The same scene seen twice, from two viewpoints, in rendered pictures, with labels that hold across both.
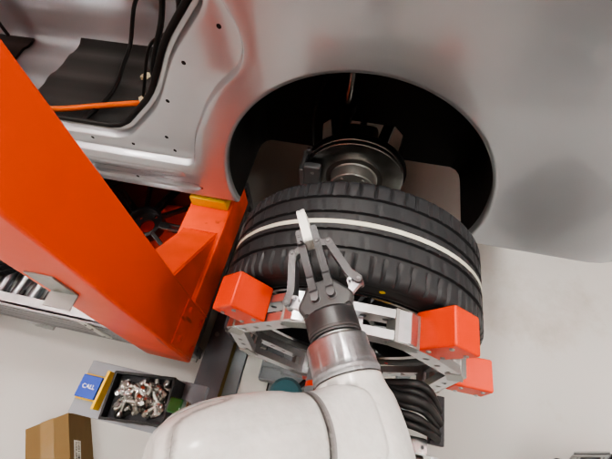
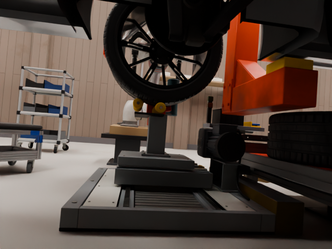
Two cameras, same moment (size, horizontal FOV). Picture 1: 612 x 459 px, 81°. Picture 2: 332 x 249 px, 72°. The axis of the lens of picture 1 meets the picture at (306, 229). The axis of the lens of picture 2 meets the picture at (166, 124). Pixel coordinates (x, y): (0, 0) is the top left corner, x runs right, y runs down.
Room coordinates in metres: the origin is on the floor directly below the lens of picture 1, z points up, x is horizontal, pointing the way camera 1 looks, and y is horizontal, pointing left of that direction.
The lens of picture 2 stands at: (1.67, -0.52, 0.37)
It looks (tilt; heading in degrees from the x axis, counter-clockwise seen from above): 2 degrees up; 161
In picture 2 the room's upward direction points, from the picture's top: 4 degrees clockwise
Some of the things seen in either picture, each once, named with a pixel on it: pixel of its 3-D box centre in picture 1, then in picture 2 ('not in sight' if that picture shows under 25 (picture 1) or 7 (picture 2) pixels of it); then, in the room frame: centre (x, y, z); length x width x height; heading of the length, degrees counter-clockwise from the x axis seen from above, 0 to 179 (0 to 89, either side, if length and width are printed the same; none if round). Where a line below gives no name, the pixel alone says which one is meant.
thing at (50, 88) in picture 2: not in sight; (46, 111); (-1.58, -0.99, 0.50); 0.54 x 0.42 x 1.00; 78
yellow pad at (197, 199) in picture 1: (214, 189); (288, 67); (0.85, 0.35, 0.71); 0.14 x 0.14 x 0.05; 78
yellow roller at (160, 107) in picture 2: not in sight; (158, 109); (0.39, -0.12, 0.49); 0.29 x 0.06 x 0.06; 168
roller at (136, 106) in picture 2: not in sight; (138, 105); (0.30, -0.22, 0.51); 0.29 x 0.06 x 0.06; 168
